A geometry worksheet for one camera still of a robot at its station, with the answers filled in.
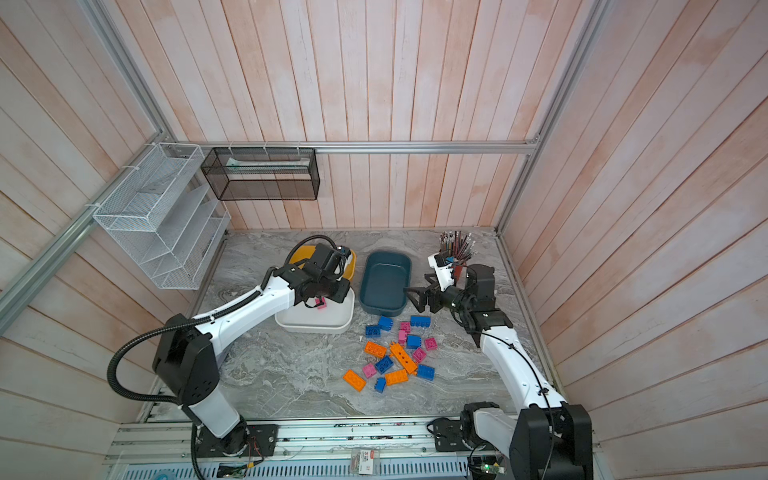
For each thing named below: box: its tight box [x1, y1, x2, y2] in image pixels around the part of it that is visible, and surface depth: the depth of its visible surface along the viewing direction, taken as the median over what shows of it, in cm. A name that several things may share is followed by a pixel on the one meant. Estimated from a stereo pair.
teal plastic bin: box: [360, 250, 412, 316], surface depth 105 cm
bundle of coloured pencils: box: [439, 230, 478, 263], surface depth 98 cm
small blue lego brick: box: [374, 377, 386, 394], surface depth 84 cm
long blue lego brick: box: [410, 315, 432, 328], surface depth 96 cm
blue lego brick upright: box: [378, 316, 393, 332], surface depth 95 cm
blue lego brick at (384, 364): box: [375, 355, 394, 374], surface depth 87 cm
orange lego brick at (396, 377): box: [385, 369, 408, 386], surface depth 84 cm
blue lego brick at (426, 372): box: [417, 364, 436, 381], surface depth 85 cm
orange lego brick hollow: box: [364, 341, 387, 359], surface depth 90 cm
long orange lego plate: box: [389, 342, 418, 374], surface depth 87 cm
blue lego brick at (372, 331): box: [365, 325, 381, 338], surface depth 94 cm
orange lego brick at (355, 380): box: [342, 369, 367, 392], surface depth 85 cm
